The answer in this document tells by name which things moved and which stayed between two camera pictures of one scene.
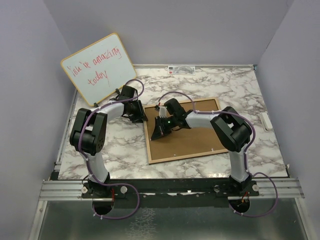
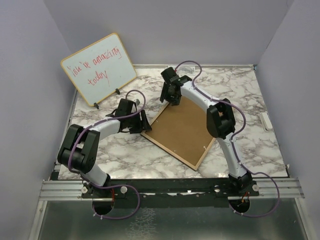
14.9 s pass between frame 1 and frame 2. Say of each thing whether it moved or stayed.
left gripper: moved
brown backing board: moved
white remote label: stayed
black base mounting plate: stayed
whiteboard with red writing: stayed
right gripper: moved
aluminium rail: stayed
